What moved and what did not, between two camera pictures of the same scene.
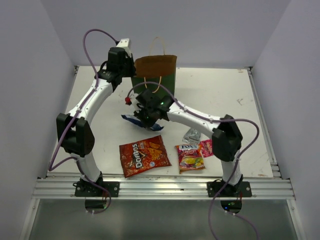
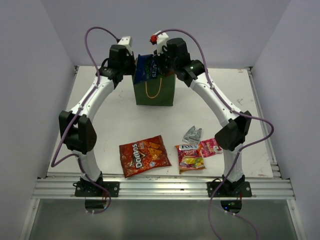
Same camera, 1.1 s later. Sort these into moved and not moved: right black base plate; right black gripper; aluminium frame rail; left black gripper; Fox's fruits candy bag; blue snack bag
Moved: right black gripper; blue snack bag
Not moved: left black gripper; right black base plate; Fox's fruits candy bag; aluminium frame rail
